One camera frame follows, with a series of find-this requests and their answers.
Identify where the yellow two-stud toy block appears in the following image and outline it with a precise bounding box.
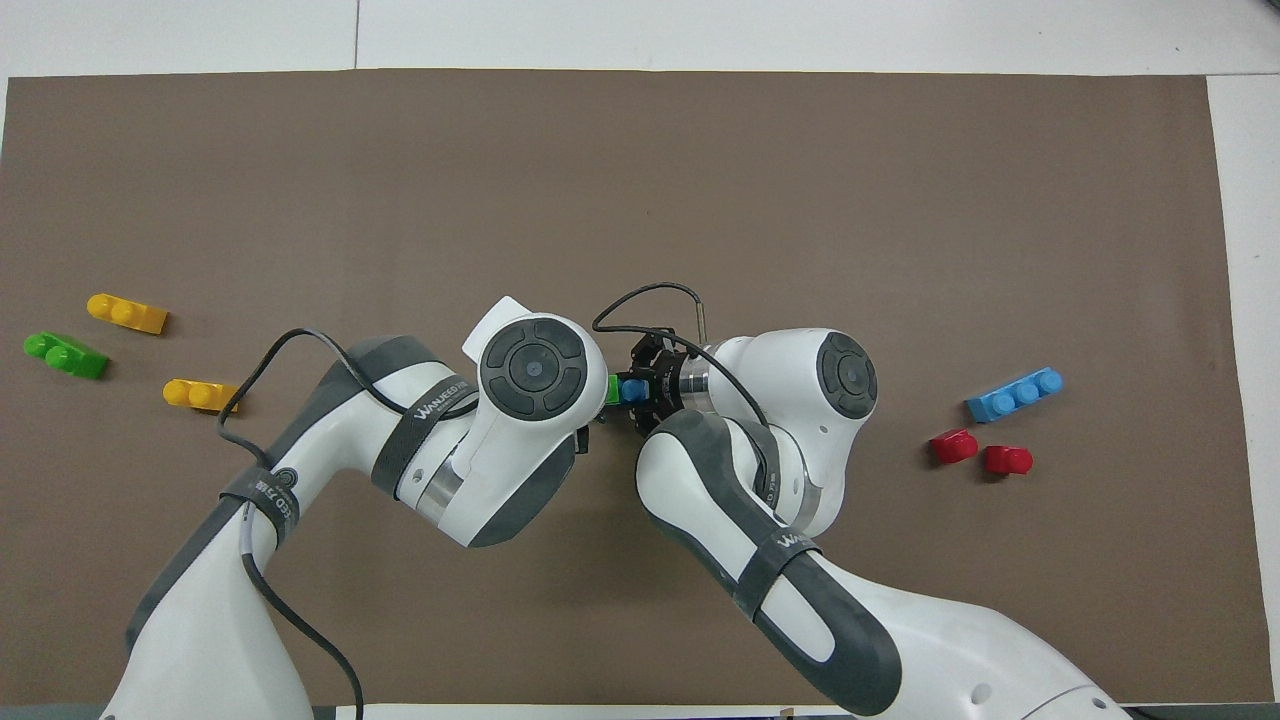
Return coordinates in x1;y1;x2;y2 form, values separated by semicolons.
86;292;169;336
162;378;241;415

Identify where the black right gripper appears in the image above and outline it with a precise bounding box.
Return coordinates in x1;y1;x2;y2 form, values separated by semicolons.
627;333;691;438

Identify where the brown table mat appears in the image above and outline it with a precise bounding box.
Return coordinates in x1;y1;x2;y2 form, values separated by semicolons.
0;68;1276;706

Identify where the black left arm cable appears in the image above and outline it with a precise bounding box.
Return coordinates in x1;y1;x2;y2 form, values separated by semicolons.
216;327;481;720

